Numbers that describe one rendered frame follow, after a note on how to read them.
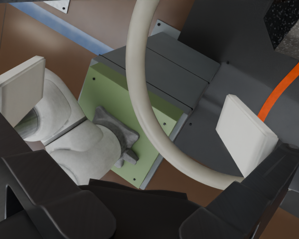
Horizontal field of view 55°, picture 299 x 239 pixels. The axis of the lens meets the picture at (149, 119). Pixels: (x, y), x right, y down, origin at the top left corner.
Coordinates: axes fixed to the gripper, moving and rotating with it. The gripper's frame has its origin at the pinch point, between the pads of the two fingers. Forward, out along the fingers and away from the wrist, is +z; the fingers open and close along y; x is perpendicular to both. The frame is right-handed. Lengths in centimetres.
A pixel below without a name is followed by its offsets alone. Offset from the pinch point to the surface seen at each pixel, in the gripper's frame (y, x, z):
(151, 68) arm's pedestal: 9, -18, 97
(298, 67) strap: 87, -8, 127
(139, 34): 0.0, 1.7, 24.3
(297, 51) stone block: 53, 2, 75
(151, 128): 4.8, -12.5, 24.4
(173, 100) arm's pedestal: 17, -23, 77
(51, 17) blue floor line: -56, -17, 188
